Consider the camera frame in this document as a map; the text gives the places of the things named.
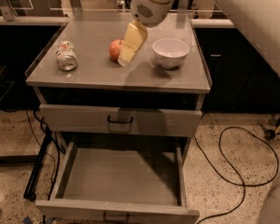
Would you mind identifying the black caster wheel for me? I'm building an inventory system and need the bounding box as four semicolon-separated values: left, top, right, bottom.
264;129;276;140

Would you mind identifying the red apple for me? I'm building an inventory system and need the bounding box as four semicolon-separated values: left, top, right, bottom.
109;39;123;62

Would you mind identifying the open grey lower drawer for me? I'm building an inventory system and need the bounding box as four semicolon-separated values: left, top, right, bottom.
35;143;199;224

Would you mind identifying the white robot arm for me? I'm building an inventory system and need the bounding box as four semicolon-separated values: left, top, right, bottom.
130;0;280;77

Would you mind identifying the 7up soda can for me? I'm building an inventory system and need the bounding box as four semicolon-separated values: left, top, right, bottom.
56;41;77;71

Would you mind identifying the black table leg frame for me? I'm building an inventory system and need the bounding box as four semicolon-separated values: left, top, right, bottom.
0;129;52;202

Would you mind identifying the grey drawer cabinet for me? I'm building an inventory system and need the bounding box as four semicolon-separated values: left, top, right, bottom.
24;10;213;157

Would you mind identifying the white horizontal rail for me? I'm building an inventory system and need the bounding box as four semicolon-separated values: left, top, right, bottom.
0;17;235;28

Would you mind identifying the white ceramic bowl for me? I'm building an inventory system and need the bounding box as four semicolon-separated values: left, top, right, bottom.
152;38;189;69

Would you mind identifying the black floor cable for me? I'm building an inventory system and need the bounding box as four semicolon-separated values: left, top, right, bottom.
193;126;280;224

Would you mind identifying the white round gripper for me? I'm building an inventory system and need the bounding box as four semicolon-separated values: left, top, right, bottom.
118;0;174;67

